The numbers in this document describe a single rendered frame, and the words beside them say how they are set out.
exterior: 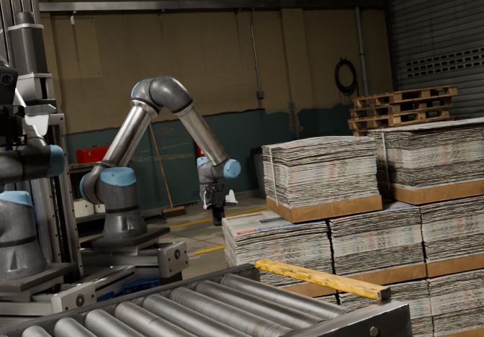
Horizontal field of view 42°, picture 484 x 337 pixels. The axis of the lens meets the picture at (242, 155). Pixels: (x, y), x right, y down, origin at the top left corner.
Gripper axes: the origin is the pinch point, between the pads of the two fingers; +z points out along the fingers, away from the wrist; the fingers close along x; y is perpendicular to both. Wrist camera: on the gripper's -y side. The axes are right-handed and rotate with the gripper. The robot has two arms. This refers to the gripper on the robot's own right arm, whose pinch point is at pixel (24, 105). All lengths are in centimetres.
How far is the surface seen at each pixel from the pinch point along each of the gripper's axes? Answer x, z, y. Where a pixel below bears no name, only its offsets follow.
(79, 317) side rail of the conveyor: -13.2, -7.4, 43.2
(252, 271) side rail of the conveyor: -55, -1, 38
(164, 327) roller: -18.3, 17.7, 41.6
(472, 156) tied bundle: -136, 11, 12
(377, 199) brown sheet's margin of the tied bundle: -109, -5, 24
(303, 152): -89, -16, 9
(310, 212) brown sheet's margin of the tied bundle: -91, -16, 27
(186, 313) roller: -25, 15, 41
